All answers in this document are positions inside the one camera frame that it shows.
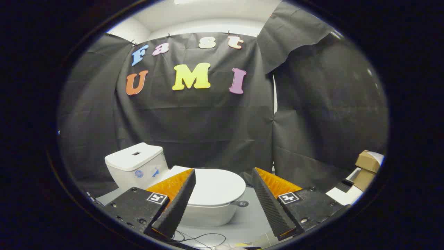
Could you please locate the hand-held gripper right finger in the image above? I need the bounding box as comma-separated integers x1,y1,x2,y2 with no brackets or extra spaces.
251,167,351,241

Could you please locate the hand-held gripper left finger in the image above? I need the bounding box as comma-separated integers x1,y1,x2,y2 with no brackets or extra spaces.
103,168,197,241

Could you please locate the white toilet lid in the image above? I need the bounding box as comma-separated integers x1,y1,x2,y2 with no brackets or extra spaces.
162,166,246,207

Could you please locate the white toilet with tank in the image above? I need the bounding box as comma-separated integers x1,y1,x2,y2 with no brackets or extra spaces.
105,142,243,228

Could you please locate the white flat board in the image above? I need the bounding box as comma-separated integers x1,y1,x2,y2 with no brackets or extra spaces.
326,167,363,206

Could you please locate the black backdrop cloth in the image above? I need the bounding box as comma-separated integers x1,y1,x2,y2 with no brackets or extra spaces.
57,2,388,198

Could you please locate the brown cardboard box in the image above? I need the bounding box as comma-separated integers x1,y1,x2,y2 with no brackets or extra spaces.
353,150,382,192

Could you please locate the thin black cable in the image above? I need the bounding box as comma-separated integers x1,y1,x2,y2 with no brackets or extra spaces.
172,229,227,249

